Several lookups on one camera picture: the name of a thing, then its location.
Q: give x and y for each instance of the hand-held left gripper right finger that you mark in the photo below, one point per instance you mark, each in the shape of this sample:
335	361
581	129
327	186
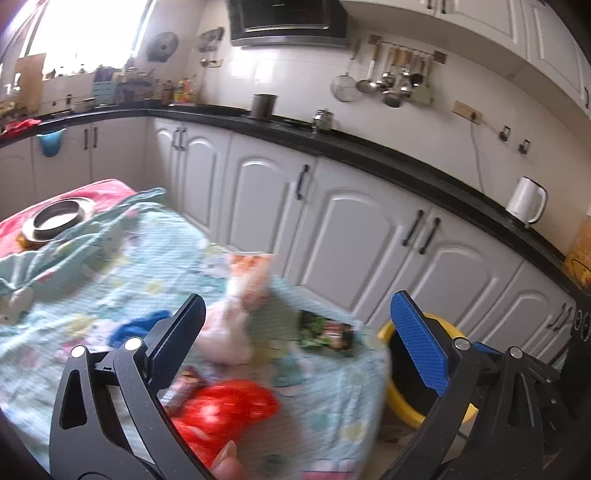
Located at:
418	344

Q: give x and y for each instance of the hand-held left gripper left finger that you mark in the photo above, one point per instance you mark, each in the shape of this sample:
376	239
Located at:
179	332

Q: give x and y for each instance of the white plastic bag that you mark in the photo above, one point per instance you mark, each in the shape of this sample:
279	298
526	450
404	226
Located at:
226	337

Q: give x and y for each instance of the colourful snack wrapper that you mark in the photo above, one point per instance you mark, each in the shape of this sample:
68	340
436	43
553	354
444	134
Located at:
184	390

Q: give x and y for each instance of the yellow rimmed black trash bin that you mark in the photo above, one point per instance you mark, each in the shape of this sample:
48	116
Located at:
406	406

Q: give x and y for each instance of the red plastic bag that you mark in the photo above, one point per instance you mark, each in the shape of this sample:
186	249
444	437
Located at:
221	410

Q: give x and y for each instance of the orange printed plastic bag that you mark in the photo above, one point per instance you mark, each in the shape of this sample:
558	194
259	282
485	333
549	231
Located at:
256	281

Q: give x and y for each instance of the person's left hand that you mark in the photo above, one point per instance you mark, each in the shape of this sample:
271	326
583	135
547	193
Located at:
227	464

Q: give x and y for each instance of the blue cloth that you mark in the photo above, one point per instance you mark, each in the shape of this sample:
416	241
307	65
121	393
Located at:
134	327

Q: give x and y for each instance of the cartoon printed blanket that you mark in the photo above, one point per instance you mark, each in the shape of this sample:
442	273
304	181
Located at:
152	267

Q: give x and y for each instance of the yellow bag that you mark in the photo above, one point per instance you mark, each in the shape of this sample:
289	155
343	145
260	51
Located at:
579	258

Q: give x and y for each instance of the dark green snack wrapper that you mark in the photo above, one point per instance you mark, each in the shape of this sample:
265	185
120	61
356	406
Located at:
325	334

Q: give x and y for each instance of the white lower kitchen cabinets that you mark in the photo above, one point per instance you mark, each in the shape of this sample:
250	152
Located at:
351	230

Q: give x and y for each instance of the white electric kettle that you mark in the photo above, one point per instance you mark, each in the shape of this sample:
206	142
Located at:
524	201

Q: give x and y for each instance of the steel bowl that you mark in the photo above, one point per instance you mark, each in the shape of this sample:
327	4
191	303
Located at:
57	219

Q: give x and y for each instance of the red blanket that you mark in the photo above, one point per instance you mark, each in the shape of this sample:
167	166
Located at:
18	224

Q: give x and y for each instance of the black kitchen countertop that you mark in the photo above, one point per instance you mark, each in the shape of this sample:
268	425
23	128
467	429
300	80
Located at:
369	147

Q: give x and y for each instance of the blue hanging bin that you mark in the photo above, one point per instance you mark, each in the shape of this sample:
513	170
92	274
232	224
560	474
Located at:
51	144

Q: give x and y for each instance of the dark metal cup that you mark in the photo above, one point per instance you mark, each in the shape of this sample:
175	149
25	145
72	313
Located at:
264	108

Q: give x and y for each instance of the steel teapot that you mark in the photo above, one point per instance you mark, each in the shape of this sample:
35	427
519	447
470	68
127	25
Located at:
323	122

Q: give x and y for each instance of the row of condiment bottles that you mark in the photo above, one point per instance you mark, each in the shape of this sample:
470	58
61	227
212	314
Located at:
180	91

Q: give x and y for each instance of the large steel ladle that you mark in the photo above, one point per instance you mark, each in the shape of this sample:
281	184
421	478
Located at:
392	99

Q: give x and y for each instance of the green spatula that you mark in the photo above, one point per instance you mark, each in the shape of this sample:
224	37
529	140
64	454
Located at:
422	94

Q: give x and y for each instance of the pale dish rack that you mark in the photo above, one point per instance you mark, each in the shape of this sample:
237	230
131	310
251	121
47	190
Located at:
105	83

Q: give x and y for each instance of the red cloth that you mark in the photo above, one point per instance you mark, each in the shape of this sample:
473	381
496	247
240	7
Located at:
18	127

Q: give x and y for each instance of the steel slotted spoon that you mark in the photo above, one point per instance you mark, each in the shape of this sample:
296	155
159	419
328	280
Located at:
385	82

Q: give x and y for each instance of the dark serving spoon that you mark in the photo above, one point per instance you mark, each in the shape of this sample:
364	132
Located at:
415	79

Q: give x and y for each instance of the hanging small utensil rack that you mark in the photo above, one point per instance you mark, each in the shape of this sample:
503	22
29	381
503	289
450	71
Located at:
210	44

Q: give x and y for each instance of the wooden cutting board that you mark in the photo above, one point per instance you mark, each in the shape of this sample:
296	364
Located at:
30	83

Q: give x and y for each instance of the kitchen window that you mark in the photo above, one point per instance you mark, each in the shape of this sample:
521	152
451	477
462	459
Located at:
87	34

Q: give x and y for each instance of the black range hood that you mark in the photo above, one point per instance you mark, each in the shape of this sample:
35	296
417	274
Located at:
288	23

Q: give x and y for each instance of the black wall hook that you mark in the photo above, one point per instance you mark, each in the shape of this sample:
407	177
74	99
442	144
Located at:
523	146
504	134

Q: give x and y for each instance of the beige wall socket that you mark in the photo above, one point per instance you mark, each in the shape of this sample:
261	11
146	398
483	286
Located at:
468	112

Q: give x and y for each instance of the round wall fan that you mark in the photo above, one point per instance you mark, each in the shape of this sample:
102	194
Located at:
162	46

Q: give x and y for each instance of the wall utensil rail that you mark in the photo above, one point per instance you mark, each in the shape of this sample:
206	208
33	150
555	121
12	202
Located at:
406	50

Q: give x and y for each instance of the white upper wall cabinets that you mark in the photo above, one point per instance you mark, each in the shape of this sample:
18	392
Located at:
485	27

